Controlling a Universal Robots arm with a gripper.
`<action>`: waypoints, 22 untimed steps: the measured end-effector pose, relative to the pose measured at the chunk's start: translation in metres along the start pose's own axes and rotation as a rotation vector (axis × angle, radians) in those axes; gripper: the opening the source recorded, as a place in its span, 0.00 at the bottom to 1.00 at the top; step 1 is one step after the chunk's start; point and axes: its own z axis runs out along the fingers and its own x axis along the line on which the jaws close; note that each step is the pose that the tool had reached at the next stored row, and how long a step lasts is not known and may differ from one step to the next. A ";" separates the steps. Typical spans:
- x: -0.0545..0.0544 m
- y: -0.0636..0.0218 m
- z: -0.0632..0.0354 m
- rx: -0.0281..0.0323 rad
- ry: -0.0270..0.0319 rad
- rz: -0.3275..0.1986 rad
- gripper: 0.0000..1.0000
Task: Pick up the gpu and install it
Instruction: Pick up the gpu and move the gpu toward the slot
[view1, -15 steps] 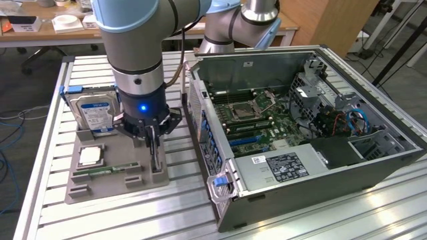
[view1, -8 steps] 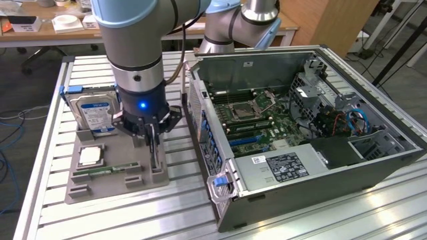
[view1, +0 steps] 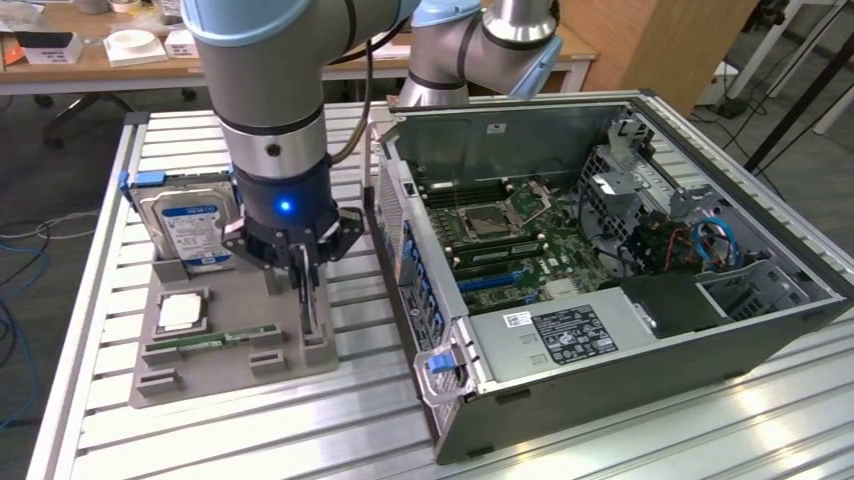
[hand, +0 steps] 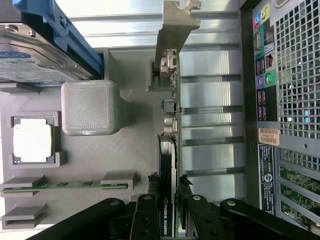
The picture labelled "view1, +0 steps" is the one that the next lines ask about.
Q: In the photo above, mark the CPU socket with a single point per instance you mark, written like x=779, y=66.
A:
x=488, y=222

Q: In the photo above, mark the hard disk with blue caddy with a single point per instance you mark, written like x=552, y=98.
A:
x=189, y=235

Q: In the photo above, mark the black office chair base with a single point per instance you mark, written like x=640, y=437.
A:
x=80, y=110

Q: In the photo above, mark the wooden cabinet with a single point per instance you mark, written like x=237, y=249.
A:
x=667, y=50

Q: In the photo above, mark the black Nvidia graphics card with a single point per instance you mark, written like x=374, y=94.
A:
x=308, y=310

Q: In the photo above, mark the grey plastic parts rack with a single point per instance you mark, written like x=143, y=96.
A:
x=227, y=370

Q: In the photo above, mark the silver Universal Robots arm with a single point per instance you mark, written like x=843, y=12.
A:
x=267, y=75

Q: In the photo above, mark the metal socket cover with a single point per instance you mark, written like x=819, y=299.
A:
x=534, y=195

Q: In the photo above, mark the grey cup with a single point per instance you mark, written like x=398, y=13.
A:
x=89, y=5

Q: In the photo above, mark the wooden desk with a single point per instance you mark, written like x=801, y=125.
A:
x=100, y=72

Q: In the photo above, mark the installed RAM stick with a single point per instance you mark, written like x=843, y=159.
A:
x=503, y=254

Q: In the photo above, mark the white paper stack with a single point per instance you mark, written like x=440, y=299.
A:
x=396, y=50

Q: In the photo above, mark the small white labelled box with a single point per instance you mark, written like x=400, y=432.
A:
x=179, y=47

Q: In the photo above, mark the white box with black top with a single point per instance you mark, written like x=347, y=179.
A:
x=49, y=47

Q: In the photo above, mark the silver perforated disk bay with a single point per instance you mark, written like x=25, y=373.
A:
x=616, y=185

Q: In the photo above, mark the green RAM stick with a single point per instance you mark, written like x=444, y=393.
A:
x=200, y=341

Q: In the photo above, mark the silver CPU chip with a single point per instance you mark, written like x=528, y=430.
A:
x=181, y=311

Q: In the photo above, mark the green motherboard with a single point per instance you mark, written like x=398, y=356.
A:
x=567, y=260

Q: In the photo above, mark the blue expansion slot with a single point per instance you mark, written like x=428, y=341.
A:
x=490, y=283

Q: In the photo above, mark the white square stand with bowl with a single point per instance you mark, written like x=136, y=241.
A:
x=133, y=47

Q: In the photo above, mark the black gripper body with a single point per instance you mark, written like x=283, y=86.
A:
x=287, y=200

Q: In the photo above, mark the silver chipset heatsink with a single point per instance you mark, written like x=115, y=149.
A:
x=563, y=289

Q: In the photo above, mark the white floor box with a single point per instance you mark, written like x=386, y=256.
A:
x=716, y=85

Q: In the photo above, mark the grey power supply unit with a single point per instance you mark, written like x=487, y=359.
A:
x=507, y=350

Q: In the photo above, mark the black slanted pole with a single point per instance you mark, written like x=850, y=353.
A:
x=801, y=90

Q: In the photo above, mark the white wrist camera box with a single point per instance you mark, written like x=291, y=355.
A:
x=233, y=228

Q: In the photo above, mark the dark grey open PC case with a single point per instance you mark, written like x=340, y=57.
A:
x=600, y=415

